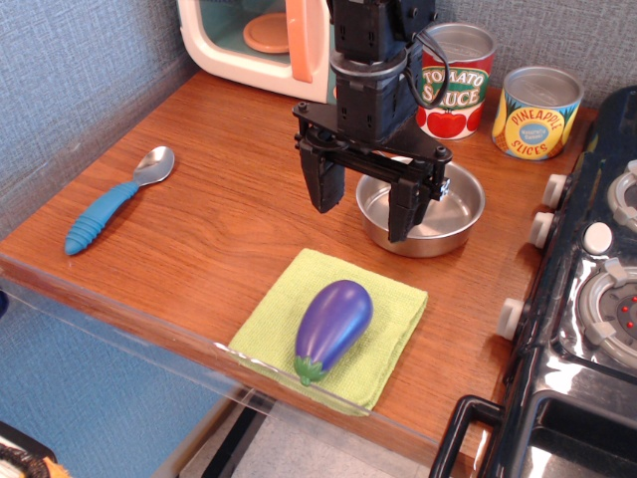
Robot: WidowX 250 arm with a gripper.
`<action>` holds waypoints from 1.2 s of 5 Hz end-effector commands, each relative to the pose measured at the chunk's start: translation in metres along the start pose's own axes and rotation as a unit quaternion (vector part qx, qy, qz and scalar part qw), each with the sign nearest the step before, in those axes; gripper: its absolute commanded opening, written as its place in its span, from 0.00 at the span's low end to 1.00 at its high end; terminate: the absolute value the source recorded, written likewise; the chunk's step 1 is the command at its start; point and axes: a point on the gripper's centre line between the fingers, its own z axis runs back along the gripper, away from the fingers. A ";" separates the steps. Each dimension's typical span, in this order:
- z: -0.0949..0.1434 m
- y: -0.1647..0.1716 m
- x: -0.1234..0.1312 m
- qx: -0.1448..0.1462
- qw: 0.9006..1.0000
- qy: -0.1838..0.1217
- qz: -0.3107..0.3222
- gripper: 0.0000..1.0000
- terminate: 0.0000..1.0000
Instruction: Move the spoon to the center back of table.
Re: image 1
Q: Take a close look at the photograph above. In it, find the clear acrylic edge guard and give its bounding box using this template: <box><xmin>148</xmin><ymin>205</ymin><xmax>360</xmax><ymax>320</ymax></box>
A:
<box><xmin>0</xmin><ymin>253</ymin><xmax>479</xmax><ymax>478</ymax></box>

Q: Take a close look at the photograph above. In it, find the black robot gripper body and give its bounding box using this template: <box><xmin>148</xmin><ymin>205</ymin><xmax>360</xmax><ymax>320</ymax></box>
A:
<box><xmin>293</xmin><ymin>43</ymin><xmax>452</xmax><ymax>200</ymax></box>

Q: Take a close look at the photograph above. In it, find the blue handled metal spoon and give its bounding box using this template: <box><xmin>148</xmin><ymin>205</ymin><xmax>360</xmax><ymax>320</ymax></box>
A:
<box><xmin>64</xmin><ymin>146</ymin><xmax>175</xmax><ymax>256</ymax></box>

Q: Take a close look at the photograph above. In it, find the tomato sauce can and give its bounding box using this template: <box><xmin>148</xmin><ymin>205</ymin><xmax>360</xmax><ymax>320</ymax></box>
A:
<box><xmin>417</xmin><ymin>23</ymin><xmax>497</xmax><ymax>139</ymax></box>

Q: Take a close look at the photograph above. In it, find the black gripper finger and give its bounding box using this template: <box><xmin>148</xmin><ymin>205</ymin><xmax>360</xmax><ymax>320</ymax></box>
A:
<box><xmin>299</xmin><ymin>139</ymin><xmax>344</xmax><ymax>213</ymax></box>
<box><xmin>388</xmin><ymin>179</ymin><xmax>430</xmax><ymax>243</ymax></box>

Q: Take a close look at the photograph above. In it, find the purple toy eggplant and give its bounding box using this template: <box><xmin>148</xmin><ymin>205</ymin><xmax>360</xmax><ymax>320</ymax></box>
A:
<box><xmin>294</xmin><ymin>280</ymin><xmax>374</xmax><ymax>386</ymax></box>

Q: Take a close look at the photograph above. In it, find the silver metal pot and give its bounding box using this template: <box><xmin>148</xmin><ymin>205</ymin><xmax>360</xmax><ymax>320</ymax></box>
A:
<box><xmin>356</xmin><ymin>162</ymin><xmax>486</xmax><ymax>258</ymax></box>

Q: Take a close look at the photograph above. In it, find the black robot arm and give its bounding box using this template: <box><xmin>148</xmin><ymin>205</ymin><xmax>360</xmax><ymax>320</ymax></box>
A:
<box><xmin>293</xmin><ymin>1</ymin><xmax>452</xmax><ymax>243</ymax></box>

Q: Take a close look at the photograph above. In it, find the black toy stove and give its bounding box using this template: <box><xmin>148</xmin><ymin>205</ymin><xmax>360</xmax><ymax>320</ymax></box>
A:
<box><xmin>430</xmin><ymin>87</ymin><xmax>636</xmax><ymax>477</ymax></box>

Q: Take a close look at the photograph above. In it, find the toy microwave oven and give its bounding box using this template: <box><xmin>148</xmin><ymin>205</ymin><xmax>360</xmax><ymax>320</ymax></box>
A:
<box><xmin>177</xmin><ymin>1</ymin><xmax>335</xmax><ymax>104</ymax></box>

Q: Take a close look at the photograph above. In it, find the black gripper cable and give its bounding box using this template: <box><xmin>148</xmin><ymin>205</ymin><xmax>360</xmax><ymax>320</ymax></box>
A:
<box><xmin>403</xmin><ymin>28</ymin><xmax>449</xmax><ymax>110</ymax></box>

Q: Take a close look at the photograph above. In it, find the green folded cloth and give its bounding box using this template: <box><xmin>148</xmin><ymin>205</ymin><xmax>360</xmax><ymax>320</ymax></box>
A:
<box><xmin>229</xmin><ymin>249</ymin><xmax>428</xmax><ymax>416</ymax></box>

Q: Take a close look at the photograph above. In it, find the pineapple slices can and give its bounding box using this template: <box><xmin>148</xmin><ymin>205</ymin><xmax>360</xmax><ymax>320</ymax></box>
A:
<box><xmin>492</xmin><ymin>66</ymin><xmax>584</xmax><ymax>161</ymax></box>

